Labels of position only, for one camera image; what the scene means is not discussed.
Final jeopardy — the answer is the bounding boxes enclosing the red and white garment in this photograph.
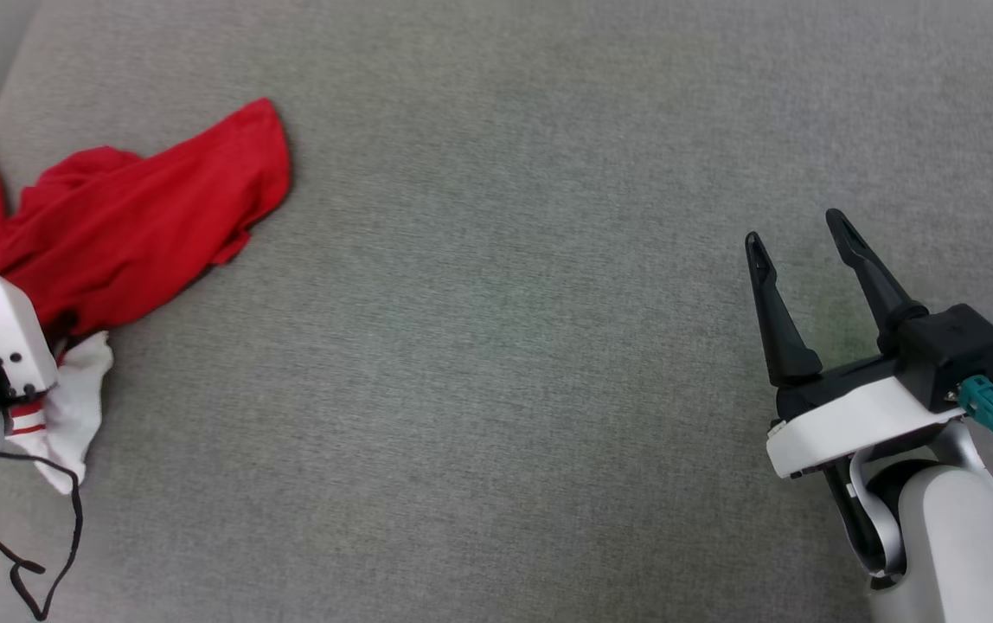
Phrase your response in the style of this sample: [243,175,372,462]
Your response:
[0,97,292,495]

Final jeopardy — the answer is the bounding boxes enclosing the grey fabric sofa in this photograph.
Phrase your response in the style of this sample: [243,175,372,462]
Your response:
[0,0,993,623]

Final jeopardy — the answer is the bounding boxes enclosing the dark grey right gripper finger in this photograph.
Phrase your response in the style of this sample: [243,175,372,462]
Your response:
[825,209,929,356]
[745,231,824,389]

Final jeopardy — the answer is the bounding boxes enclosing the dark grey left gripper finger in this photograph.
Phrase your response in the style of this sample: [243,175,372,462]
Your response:
[47,313,80,351]

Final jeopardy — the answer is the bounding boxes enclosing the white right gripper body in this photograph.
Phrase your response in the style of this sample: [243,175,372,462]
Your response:
[766,353,971,481]

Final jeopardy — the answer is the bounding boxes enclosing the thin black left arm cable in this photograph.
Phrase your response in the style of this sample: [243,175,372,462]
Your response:
[0,450,85,622]

